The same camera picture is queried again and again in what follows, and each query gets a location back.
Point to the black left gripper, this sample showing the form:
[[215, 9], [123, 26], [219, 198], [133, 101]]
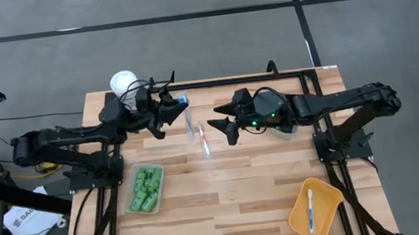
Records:
[[142, 119]]

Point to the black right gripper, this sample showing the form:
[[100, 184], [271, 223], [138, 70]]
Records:
[[268, 109]]

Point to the blue-capped clear tube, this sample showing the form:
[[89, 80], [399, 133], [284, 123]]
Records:
[[183, 98]]

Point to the red white toothbrush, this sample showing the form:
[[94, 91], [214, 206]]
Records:
[[204, 138]]

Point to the light blue toothbrush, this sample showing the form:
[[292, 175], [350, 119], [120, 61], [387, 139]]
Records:
[[311, 210]]

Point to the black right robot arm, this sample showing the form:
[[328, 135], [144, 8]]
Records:
[[334, 99]]

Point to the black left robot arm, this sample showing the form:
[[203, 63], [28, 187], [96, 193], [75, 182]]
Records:
[[77, 134]]

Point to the white plastic bin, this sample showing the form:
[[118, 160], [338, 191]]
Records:
[[284, 134]]

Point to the disinfecting wipes canister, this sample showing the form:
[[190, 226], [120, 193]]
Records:
[[122, 82]]

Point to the small green bottle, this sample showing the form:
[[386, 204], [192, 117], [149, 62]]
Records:
[[137, 204], [139, 179], [149, 176], [150, 202]]

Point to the clear plastic container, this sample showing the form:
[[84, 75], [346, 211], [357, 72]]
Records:
[[128, 172]]

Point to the yellow plastic bin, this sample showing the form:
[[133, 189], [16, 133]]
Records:
[[322, 207]]

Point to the black desk beam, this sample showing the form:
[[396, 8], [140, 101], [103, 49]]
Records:
[[25, 199]]

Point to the white paper bag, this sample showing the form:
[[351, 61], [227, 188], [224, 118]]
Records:
[[32, 224]]

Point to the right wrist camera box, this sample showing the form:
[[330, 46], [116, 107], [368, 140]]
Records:
[[243, 98]]

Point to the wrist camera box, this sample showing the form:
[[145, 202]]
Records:
[[243, 98], [143, 99]]

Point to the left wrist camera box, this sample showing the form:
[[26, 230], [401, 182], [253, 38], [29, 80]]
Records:
[[143, 99]]

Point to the black aluminium table frame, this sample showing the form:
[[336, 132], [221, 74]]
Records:
[[229, 81]]

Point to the black arch bracket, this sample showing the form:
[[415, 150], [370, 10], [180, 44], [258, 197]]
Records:
[[272, 67], [172, 77]]

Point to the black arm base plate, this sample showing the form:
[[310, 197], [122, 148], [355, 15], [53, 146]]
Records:
[[82, 179], [355, 148]]

